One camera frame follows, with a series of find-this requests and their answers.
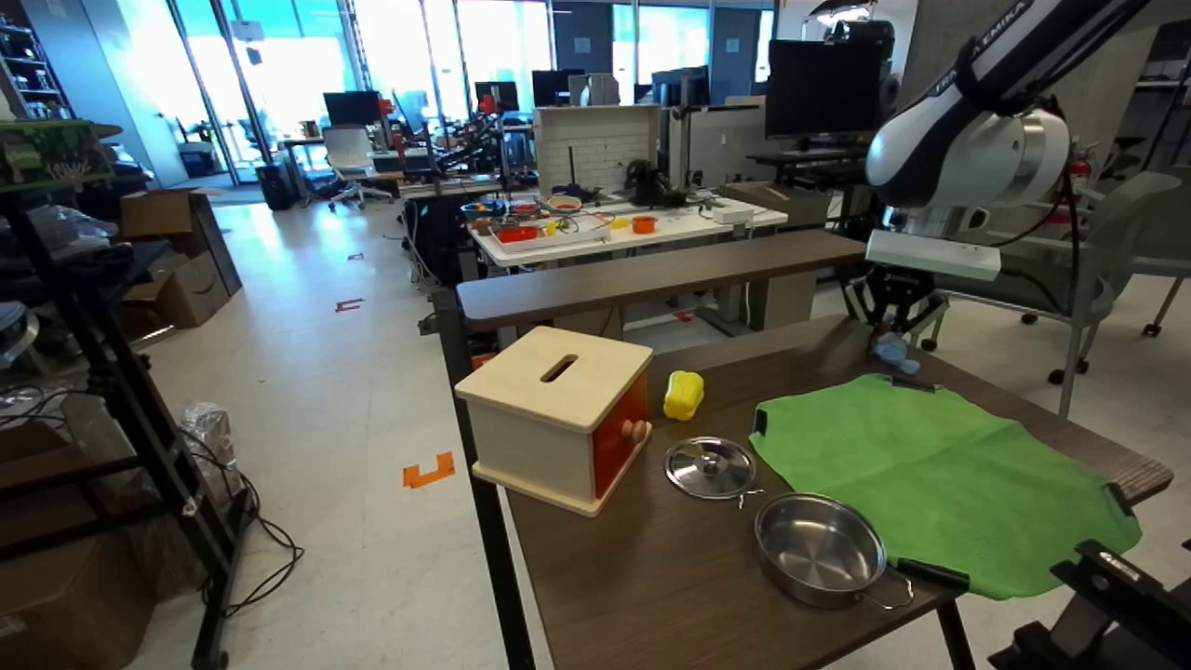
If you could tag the white desk partition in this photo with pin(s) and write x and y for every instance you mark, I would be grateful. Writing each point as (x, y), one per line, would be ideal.
(597, 145)

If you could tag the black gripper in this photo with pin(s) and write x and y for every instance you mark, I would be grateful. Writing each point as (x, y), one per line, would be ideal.
(896, 297)

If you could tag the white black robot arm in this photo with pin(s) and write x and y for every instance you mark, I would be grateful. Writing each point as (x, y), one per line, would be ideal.
(981, 150)

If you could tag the stainless steel pot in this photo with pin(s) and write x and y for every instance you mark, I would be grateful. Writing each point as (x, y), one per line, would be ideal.
(819, 547)

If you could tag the black cloth clip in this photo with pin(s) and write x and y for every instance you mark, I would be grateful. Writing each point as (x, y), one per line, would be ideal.
(931, 575)
(1117, 497)
(759, 421)

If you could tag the large black monitor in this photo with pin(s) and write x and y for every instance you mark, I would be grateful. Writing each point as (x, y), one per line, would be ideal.
(819, 91)

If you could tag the steel pot lid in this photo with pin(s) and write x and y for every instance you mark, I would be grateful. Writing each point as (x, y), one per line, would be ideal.
(709, 469)

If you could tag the white plastic bag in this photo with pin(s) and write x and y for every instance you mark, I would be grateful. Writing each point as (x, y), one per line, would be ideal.
(210, 432)

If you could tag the black metal rack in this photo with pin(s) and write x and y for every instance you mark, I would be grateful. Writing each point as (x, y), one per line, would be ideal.
(136, 421)

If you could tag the white table with toys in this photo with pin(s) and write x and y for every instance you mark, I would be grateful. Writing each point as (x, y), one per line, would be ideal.
(695, 224)

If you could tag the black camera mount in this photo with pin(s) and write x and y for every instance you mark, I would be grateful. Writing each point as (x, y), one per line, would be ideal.
(1103, 609)

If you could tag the wooden slotted toy box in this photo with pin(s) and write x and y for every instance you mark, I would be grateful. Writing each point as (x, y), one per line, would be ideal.
(546, 386)

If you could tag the white office chair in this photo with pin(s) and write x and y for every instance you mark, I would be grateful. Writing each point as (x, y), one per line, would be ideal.
(350, 155)

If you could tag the grey armchair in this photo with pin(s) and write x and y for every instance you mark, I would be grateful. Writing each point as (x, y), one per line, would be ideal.
(1101, 292)

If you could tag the green microfiber cloth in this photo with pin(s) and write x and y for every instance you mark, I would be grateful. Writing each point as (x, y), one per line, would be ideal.
(942, 485)

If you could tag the dark wooden bench table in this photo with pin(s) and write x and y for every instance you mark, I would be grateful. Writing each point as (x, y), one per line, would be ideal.
(646, 278)

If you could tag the brown cardboard boxes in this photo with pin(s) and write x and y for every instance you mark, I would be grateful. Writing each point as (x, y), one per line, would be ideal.
(189, 281)

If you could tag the black standing desk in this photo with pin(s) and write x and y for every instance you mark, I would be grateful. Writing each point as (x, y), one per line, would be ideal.
(804, 168)

